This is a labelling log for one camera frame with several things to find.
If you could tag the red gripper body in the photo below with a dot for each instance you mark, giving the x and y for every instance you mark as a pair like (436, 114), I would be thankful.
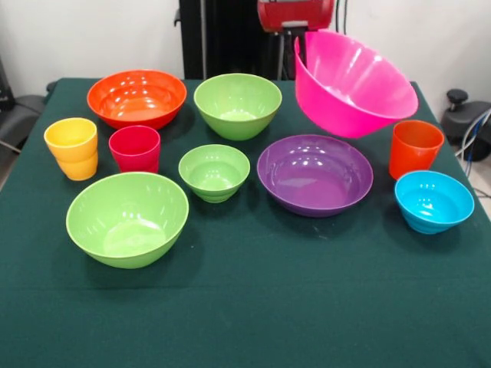
(295, 11)

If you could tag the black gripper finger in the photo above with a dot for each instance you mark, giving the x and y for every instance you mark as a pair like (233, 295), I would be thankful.
(290, 42)

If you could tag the medium green bowl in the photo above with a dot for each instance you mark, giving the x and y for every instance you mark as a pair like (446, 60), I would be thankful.
(238, 103)

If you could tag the pink bowl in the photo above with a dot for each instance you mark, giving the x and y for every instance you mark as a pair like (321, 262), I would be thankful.
(345, 111)

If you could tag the purple bowl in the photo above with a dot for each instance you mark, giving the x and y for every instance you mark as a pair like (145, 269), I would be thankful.
(314, 180)

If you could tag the small ribbed green bowl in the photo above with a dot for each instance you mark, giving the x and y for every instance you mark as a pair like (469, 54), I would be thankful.
(214, 172)

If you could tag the orange cup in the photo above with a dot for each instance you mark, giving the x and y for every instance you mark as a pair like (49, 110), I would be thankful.
(414, 153)

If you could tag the orange bowl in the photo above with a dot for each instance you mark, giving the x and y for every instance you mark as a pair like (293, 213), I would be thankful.
(136, 96)

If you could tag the black chair with round knob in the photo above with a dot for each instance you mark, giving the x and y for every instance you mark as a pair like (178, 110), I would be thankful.
(460, 122)

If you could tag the red cup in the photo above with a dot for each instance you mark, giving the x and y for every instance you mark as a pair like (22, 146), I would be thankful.
(134, 153)

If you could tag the small blue bowl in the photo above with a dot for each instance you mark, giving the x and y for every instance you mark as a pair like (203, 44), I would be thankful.
(433, 203)

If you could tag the large green bowl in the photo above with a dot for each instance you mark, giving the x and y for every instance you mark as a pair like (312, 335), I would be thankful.
(126, 218)

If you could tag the yellow cup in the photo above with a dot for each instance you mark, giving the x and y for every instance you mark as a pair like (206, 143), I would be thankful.
(73, 153)

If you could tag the dark green tablecloth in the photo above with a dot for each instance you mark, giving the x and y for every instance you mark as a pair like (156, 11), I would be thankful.
(245, 306)

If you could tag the black office chair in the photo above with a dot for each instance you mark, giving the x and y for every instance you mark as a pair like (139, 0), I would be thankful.
(23, 107)

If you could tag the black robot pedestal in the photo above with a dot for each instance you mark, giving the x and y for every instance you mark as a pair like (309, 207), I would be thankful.
(230, 38)

